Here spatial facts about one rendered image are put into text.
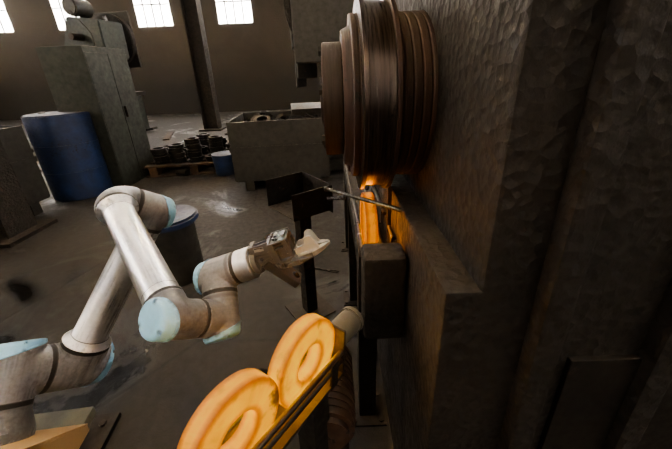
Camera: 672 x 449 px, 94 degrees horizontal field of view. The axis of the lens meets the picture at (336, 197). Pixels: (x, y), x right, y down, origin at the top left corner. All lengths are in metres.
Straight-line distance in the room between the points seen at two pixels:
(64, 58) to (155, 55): 8.00
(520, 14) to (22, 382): 1.51
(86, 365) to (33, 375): 0.14
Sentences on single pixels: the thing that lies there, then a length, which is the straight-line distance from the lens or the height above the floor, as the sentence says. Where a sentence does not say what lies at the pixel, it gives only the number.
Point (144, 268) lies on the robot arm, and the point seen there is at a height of 0.76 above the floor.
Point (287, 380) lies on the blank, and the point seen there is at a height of 0.73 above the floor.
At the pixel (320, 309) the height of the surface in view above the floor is 0.01.
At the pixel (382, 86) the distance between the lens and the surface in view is 0.65.
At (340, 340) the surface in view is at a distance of 0.68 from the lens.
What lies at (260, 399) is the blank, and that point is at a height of 0.75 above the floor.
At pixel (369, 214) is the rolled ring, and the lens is 0.88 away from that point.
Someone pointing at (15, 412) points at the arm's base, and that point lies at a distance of 1.45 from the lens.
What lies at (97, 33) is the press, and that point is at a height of 2.03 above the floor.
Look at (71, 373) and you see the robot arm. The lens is 1.50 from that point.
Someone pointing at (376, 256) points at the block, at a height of 0.80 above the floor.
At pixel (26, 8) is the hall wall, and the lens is 14.24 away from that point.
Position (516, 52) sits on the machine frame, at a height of 1.20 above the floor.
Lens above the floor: 1.19
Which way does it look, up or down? 22 degrees down
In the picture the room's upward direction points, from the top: 2 degrees counter-clockwise
